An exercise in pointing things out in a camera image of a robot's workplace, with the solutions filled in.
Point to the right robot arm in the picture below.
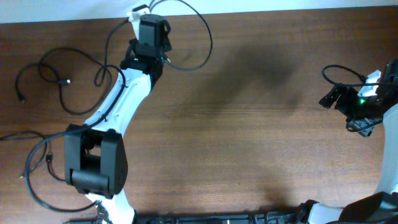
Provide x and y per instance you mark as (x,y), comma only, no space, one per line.
(366,101)

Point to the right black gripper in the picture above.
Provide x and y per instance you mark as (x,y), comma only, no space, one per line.
(345,92)

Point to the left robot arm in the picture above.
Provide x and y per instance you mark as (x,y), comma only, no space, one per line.
(95,156)

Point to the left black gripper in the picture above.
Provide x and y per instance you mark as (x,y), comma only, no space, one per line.
(167,45)

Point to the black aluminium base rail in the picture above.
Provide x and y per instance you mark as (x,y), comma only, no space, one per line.
(233,217)

